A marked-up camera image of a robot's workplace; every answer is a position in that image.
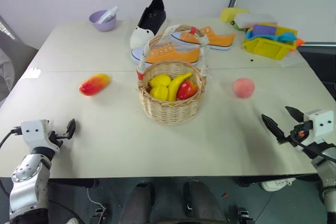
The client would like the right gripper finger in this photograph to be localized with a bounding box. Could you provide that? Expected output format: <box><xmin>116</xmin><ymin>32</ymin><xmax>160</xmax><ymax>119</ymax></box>
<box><xmin>261</xmin><ymin>113</ymin><xmax>286</xmax><ymax>145</ymax></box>
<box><xmin>285</xmin><ymin>105</ymin><xmax>306</xmax><ymax>124</ymax></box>

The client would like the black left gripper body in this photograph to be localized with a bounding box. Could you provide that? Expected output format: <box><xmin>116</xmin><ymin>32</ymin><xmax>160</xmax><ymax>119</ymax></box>
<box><xmin>48</xmin><ymin>130</ymin><xmax>70</xmax><ymax>152</ymax></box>

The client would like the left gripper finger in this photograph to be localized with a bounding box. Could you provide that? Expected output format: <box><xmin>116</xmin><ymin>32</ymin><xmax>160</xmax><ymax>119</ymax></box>
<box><xmin>65</xmin><ymin>118</ymin><xmax>77</xmax><ymax>140</ymax></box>

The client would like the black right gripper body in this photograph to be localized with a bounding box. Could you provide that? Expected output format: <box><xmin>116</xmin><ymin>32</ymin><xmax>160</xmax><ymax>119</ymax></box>
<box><xmin>284</xmin><ymin>120</ymin><xmax>315</xmax><ymax>152</ymax></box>

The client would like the red and yellow mango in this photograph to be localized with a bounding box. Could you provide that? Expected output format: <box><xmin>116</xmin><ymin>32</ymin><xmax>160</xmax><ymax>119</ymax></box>
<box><xmin>78</xmin><ymin>73</ymin><xmax>111</xmax><ymax>97</ymax></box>

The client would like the pink peach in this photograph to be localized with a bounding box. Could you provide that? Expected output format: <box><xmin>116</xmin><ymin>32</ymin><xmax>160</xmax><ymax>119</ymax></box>
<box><xmin>232</xmin><ymin>77</ymin><xmax>256</xmax><ymax>100</ymax></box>

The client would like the white shoe on floor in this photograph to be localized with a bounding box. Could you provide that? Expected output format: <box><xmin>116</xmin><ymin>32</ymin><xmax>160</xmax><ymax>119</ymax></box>
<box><xmin>260</xmin><ymin>177</ymin><xmax>297</xmax><ymax>193</ymax></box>

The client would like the white paper scrap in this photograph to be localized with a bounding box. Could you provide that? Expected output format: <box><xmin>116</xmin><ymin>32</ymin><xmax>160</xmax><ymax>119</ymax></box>
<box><xmin>22</xmin><ymin>67</ymin><xmax>42</xmax><ymax>79</ymax></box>

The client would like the yellow plastic bin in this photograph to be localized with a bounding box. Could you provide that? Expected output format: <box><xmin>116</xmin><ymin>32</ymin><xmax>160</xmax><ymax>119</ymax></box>
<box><xmin>241</xmin><ymin>25</ymin><xmax>299</xmax><ymax>61</ymax></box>

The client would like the blue cloth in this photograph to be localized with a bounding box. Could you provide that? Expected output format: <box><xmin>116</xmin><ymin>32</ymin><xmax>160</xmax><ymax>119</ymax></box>
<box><xmin>245</xmin><ymin>27</ymin><xmax>298</xmax><ymax>44</ymax></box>

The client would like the grey chair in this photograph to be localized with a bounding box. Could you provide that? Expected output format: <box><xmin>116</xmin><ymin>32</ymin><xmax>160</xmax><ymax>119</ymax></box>
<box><xmin>0</xmin><ymin>15</ymin><xmax>39</xmax><ymax>108</ymax></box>

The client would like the purple sponge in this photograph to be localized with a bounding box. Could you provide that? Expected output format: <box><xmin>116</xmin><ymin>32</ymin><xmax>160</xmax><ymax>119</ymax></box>
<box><xmin>251</xmin><ymin>24</ymin><xmax>278</xmax><ymax>36</ymax></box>

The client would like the yellow lemon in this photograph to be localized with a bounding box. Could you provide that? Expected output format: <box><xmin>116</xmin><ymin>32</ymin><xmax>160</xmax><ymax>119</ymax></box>
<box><xmin>150</xmin><ymin>84</ymin><xmax>169</xmax><ymax>101</ymax></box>
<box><xmin>149</xmin><ymin>73</ymin><xmax>173</xmax><ymax>88</ymax></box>

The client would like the red apple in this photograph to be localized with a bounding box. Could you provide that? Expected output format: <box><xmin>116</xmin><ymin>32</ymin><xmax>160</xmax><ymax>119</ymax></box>
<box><xmin>176</xmin><ymin>80</ymin><xmax>198</xmax><ymax>101</ymax></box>

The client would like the dark rounded shape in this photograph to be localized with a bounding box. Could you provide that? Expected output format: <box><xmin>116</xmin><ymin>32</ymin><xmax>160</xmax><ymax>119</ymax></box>
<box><xmin>120</xmin><ymin>181</ymin><xmax>156</xmax><ymax>224</ymax></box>

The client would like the orange canvas sneaker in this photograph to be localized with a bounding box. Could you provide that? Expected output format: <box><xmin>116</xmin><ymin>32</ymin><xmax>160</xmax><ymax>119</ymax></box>
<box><xmin>170</xmin><ymin>26</ymin><xmax>236</xmax><ymax>51</ymax></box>
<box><xmin>130</xmin><ymin>45</ymin><xmax>202</xmax><ymax>65</ymax></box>

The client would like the yellow banana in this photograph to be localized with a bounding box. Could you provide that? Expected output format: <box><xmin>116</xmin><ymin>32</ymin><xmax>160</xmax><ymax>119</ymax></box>
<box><xmin>167</xmin><ymin>71</ymin><xmax>193</xmax><ymax>102</ymax></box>

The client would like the purple bowl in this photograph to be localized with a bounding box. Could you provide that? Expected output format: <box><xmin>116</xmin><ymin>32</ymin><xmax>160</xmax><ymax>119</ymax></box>
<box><xmin>88</xmin><ymin>9</ymin><xmax>118</xmax><ymax>32</ymax></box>

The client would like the white plastic bottle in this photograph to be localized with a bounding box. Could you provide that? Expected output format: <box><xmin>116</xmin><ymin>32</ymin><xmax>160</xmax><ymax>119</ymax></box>
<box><xmin>98</xmin><ymin>6</ymin><xmax>119</xmax><ymax>24</ymax></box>

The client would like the yellow rounded object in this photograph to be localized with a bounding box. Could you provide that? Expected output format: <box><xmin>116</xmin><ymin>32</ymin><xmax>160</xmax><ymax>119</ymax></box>
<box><xmin>219</xmin><ymin>7</ymin><xmax>250</xmax><ymax>23</ymax></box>

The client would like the black and white shoe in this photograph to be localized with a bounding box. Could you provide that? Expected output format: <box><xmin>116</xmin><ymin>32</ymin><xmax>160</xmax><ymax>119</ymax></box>
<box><xmin>129</xmin><ymin>0</ymin><xmax>168</xmax><ymax>49</ymax></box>

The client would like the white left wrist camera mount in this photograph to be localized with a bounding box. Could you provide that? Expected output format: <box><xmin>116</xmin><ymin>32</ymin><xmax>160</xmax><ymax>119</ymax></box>
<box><xmin>20</xmin><ymin>119</ymin><xmax>61</xmax><ymax>154</ymax></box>

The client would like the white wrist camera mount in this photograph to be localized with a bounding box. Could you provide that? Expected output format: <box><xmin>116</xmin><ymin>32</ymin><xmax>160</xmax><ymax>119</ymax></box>
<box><xmin>20</xmin><ymin>119</ymin><xmax>61</xmax><ymax>154</ymax></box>
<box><xmin>302</xmin><ymin>108</ymin><xmax>334</xmax><ymax>140</ymax></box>

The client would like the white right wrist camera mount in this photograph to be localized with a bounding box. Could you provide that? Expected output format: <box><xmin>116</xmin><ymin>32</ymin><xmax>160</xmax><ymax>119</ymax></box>
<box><xmin>302</xmin><ymin>108</ymin><xmax>334</xmax><ymax>140</ymax></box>

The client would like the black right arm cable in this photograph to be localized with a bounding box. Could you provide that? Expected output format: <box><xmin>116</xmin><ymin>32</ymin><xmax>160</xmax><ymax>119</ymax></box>
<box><xmin>290</xmin><ymin>136</ymin><xmax>336</xmax><ymax>163</ymax></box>

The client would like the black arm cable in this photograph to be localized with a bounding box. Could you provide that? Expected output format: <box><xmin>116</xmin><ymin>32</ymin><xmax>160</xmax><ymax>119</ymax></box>
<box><xmin>290</xmin><ymin>136</ymin><xmax>336</xmax><ymax>163</ymax></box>
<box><xmin>0</xmin><ymin>127</ymin><xmax>23</xmax><ymax>152</ymax></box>

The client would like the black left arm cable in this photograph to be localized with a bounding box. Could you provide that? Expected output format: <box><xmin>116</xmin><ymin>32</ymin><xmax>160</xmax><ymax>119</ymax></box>
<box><xmin>0</xmin><ymin>127</ymin><xmax>23</xmax><ymax>152</ymax></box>

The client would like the white floor cable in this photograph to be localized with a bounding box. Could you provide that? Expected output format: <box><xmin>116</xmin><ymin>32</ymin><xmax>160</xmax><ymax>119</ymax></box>
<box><xmin>86</xmin><ymin>187</ymin><xmax>106</xmax><ymax>210</ymax></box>

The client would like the wicker basket with handle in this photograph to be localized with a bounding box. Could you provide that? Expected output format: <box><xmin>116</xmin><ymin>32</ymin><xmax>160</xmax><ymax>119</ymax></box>
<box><xmin>135</xmin><ymin>24</ymin><xmax>211</xmax><ymax>125</ymax></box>

